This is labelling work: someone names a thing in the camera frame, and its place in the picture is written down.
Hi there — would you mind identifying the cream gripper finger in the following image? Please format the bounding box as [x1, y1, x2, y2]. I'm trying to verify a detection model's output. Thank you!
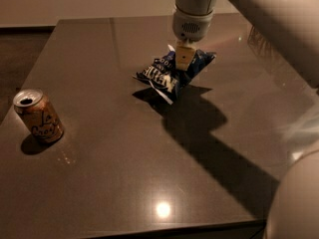
[175, 44, 196, 71]

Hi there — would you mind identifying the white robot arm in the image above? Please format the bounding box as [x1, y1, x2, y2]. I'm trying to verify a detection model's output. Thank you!
[172, 0, 319, 239]

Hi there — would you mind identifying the orange LaCroix soda can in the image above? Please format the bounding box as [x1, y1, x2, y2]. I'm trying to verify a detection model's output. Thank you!
[13, 89, 64, 144]

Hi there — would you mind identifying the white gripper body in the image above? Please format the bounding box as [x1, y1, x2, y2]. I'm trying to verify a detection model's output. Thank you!
[172, 7, 213, 42]

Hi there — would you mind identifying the blue Kettle chip bag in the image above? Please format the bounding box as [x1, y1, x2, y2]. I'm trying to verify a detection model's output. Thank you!
[134, 47, 215, 105]

